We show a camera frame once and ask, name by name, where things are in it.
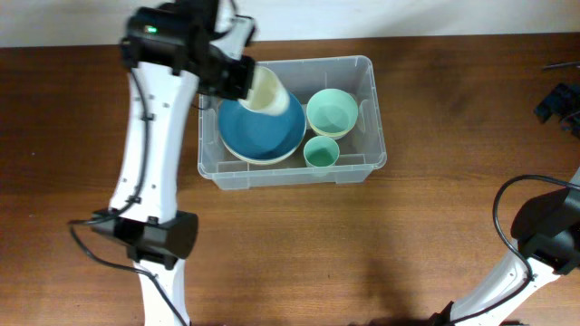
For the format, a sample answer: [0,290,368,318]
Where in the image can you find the clear plastic storage container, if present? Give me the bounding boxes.
[198,55,387,190]

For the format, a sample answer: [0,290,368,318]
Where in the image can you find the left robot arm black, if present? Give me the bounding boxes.
[84,1,256,325]

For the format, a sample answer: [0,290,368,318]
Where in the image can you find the blue plate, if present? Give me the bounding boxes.
[217,92,306,160]

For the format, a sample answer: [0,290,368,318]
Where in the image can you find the green bowl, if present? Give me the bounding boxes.
[305,89,358,132]

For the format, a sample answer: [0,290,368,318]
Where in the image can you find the cream plate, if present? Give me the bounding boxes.
[221,136,305,166]

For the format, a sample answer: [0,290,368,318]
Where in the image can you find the yellow bowl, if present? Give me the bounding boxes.
[310,125,353,140]

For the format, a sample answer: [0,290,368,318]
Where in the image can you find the green cup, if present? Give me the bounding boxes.
[303,136,340,168]

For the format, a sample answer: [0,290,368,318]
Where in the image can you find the cream cup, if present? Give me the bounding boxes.
[238,66,290,116]

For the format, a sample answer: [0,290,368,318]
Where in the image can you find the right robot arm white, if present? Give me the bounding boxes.
[428,174,579,326]

